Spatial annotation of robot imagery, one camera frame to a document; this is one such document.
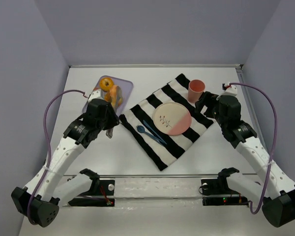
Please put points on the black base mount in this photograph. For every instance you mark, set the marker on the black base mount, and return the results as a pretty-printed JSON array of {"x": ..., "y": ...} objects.
[
  {"x": 215, "y": 192},
  {"x": 100, "y": 194}
]

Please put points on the blue plastic spoon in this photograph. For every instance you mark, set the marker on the blue plastic spoon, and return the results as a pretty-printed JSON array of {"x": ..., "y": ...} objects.
[{"x": 141, "y": 129}]

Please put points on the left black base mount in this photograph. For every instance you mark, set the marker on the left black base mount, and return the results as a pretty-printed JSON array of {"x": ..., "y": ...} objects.
[{"x": 100, "y": 194}]

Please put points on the speckled orange bread roll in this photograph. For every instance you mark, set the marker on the speckled orange bread roll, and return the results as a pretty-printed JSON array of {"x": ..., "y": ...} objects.
[{"x": 114, "y": 96}]

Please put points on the lavender plastic tray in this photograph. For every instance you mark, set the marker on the lavender plastic tray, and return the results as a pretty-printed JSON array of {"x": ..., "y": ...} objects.
[{"x": 126, "y": 87}]

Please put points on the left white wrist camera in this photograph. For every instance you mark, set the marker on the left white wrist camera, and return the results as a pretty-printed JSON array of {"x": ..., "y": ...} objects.
[{"x": 95, "y": 94}]

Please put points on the pink plastic cup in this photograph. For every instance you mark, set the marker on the pink plastic cup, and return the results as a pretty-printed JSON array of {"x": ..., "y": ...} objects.
[{"x": 195, "y": 90}]

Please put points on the orange bagel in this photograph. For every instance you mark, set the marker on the orange bagel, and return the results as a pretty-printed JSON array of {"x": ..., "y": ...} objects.
[{"x": 106, "y": 84}]

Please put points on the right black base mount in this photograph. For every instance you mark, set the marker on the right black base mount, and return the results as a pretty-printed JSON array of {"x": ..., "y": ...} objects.
[{"x": 215, "y": 192}]

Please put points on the cream and pink plate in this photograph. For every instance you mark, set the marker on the cream and pink plate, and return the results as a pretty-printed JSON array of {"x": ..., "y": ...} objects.
[{"x": 172, "y": 118}]

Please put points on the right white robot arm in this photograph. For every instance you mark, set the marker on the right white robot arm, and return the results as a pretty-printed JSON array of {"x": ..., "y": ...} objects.
[{"x": 276, "y": 196}]

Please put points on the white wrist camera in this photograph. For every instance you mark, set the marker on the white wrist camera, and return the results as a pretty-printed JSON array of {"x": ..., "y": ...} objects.
[
  {"x": 229, "y": 90},
  {"x": 95, "y": 94}
]

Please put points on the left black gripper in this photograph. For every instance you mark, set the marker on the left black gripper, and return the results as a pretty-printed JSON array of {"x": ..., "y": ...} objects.
[{"x": 110, "y": 122}]

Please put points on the metal table rail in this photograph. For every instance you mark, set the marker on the metal table rail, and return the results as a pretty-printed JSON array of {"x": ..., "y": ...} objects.
[{"x": 236, "y": 66}]

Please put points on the blue plastic knife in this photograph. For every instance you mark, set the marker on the blue plastic knife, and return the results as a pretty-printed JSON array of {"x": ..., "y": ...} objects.
[{"x": 154, "y": 132}]

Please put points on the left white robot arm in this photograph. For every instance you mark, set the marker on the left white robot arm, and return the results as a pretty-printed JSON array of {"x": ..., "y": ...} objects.
[{"x": 41, "y": 198}]

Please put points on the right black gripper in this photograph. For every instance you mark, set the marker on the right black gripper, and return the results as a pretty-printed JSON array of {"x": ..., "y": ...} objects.
[{"x": 206, "y": 104}]

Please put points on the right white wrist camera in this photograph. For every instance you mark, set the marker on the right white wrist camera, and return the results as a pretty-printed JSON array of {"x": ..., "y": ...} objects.
[{"x": 229, "y": 90}]

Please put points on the black white striped cloth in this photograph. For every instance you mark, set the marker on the black white striped cloth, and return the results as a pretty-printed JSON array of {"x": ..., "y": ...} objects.
[{"x": 165, "y": 155}]

